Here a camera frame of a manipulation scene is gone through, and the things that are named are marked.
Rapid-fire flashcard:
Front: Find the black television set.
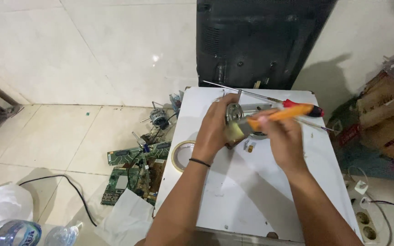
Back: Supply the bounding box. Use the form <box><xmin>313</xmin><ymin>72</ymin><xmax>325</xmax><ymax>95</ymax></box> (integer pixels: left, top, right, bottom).
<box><xmin>196</xmin><ymin>0</ymin><xmax>338</xmax><ymax>90</ymax></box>

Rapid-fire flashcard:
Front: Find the clear plastic bottle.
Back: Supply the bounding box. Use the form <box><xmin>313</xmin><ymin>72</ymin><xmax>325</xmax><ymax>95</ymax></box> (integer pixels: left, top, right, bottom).
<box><xmin>44</xmin><ymin>221</ymin><xmax>83</xmax><ymax>246</ymax></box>

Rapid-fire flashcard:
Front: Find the square green circuit board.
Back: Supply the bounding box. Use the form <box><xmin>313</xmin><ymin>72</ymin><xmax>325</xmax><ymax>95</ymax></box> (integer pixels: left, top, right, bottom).
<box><xmin>100</xmin><ymin>166</ymin><xmax>140</xmax><ymax>206</ymax></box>

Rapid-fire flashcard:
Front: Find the metal fan motor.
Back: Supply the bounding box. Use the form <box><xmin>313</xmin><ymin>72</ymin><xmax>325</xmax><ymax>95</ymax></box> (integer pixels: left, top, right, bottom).
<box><xmin>224</xmin><ymin>89</ymin><xmax>284</xmax><ymax>149</ymax></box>

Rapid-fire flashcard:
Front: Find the white charger adapter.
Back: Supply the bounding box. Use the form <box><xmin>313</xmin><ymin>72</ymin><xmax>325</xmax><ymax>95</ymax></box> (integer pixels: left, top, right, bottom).
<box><xmin>354</xmin><ymin>180</ymin><xmax>369</xmax><ymax>195</ymax></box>

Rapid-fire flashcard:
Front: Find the long green circuit board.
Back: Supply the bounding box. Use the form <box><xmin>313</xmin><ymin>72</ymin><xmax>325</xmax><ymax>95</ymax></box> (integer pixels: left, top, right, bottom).
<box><xmin>107</xmin><ymin>141</ymin><xmax>172</xmax><ymax>167</ymax></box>

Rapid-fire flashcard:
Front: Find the black cable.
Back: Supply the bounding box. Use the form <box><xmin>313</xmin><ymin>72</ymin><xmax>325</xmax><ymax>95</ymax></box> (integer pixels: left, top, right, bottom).
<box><xmin>18</xmin><ymin>174</ymin><xmax>98</xmax><ymax>227</ymax></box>

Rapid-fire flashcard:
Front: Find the brown circuit board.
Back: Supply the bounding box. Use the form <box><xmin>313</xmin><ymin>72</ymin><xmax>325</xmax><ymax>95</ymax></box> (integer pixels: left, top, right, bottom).
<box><xmin>133</xmin><ymin>158</ymin><xmax>167</xmax><ymax>206</ymax></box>

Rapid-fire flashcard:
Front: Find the heap of cardboard boxes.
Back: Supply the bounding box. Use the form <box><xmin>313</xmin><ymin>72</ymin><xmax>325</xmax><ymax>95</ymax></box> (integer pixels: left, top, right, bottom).
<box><xmin>326</xmin><ymin>55</ymin><xmax>394</xmax><ymax>182</ymax></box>

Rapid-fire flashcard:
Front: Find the blue tipped metal tool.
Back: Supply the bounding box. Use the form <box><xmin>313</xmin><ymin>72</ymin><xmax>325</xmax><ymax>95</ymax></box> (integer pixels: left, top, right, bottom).
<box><xmin>131</xmin><ymin>131</ymin><xmax>150</xmax><ymax>154</ymax></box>

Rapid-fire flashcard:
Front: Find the beige power strip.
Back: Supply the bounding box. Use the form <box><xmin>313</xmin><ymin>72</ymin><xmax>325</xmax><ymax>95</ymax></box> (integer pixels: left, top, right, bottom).
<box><xmin>348</xmin><ymin>197</ymin><xmax>379</xmax><ymax>244</ymax></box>

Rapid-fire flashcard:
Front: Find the black wristband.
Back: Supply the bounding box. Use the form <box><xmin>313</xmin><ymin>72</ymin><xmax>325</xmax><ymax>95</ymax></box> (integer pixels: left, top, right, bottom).
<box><xmin>189</xmin><ymin>158</ymin><xmax>211</xmax><ymax>168</ymax></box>

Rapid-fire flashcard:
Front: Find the blue label water bottle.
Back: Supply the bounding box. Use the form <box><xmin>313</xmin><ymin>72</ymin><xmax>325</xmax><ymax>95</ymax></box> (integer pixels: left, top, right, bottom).
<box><xmin>0</xmin><ymin>219</ymin><xmax>42</xmax><ymax>246</ymax></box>

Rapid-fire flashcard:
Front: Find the thin metal screwdriver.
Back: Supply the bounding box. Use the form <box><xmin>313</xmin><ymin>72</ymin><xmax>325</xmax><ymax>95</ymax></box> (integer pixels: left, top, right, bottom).
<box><xmin>294</xmin><ymin>117</ymin><xmax>340</xmax><ymax>134</ymax></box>

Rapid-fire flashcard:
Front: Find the person's left hand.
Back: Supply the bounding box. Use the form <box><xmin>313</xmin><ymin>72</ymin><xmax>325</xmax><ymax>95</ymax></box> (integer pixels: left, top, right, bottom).
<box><xmin>192</xmin><ymin>93</ymin><xmax>242</xmax><ymax>166</ymax></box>

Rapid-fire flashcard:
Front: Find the white plastic bag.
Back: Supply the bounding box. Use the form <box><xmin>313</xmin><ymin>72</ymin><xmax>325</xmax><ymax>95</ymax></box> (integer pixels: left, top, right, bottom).
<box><xmin>0</xmin><ymin>184</ymin><xmax>34</xmax><ymax>229</ymax></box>

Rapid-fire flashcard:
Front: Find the white paper sheet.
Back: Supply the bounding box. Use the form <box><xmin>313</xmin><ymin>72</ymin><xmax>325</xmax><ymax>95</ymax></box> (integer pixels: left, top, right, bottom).
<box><xmin>94</xmin><ymin>187</ymin><xmax>155</xmax><ymax>246</ymax></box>

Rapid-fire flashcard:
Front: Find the orange handled paint brush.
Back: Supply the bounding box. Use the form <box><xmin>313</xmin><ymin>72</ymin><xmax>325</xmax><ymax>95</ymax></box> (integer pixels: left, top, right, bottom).
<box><xmin>227</xmin><ymin>103</ymin><xmax>315</xmax><ymax>141</ymax></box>

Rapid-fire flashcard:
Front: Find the red black handled screwdriver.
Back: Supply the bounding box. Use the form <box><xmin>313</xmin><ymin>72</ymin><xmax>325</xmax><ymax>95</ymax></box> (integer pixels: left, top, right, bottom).
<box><xmin>202</xmin><ymin>80</ymin><xmax>325</xmax><ymax>118</ymax></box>

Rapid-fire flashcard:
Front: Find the clear plastic parts bag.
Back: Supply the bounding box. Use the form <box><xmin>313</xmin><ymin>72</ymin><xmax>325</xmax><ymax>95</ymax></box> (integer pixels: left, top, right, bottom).
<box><xmin>169</xmin><ymin>90</ymin><xmax>184</xmax><ymax>115</ymax></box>

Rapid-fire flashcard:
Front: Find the white plug with black cable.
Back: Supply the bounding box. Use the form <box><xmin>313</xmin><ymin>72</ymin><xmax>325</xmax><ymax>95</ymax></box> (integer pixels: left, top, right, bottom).
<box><xmin>359</xmin><ymin>196</ymin><xmax>394</xmax><ymax>223</ymax></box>

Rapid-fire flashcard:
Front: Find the person's right hand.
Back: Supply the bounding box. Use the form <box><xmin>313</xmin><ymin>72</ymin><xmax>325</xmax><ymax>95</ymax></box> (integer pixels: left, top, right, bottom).
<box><xmin>252</xmin><ymin>109</ymin><xmax>309</xmax><ymax>177</ymax></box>

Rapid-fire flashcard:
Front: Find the grey cable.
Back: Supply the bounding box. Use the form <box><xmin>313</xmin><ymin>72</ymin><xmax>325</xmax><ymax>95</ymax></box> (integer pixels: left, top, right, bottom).
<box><xmin>347</xmin><ymin>165</ymin><xmax>393</xmax><ymax>246</ymax></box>

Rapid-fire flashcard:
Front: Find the beige masking tape roll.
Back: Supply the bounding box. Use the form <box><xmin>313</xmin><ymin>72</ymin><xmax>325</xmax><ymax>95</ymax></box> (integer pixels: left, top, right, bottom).
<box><xmin>171</xmin><ymin>140</ymin><xmax>196</xmax><ymax>173</ymax></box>

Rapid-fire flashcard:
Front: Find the grey electric motor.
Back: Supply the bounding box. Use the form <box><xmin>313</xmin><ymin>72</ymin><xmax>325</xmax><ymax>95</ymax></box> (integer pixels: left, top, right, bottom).
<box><xmin>140</xmin><ymin>101</ymin><xmax>178</xmax><ymax>131</ymax></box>

